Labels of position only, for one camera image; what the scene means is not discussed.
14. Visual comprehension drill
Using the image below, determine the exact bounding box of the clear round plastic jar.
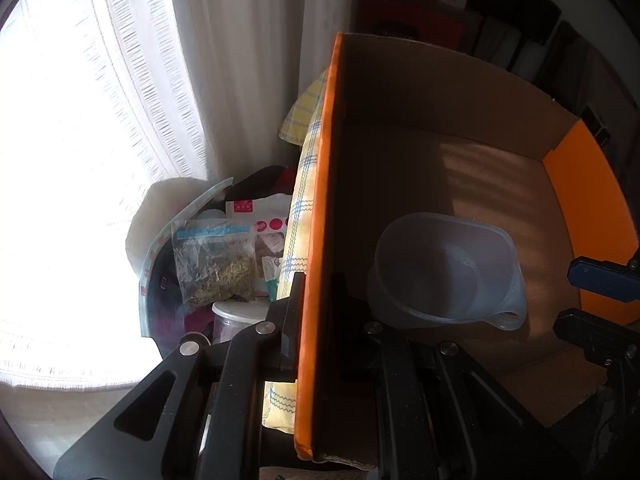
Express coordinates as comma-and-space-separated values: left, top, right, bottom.
212, 301, 269, 344

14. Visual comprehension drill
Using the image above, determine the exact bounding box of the translucent plastic measuring cup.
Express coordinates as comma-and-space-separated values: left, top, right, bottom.
368, 212, 527, 332

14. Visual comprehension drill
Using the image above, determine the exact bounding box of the white pink snack packet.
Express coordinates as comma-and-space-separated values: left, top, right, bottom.
226, 193, 292, 301

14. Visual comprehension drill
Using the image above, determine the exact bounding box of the orange cardboard box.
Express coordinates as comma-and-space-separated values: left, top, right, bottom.
294, 34, 639, 465

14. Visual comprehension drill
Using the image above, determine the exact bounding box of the herb zip bag by window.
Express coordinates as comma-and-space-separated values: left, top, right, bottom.
171, 218, 257, 310

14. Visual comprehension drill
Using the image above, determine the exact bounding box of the white sheer curtain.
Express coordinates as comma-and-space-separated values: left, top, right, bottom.
1, 0, 354, 390

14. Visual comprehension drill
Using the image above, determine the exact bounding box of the yellow plaid bed cover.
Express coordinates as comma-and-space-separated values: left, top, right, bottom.
262, 73, 328, 434

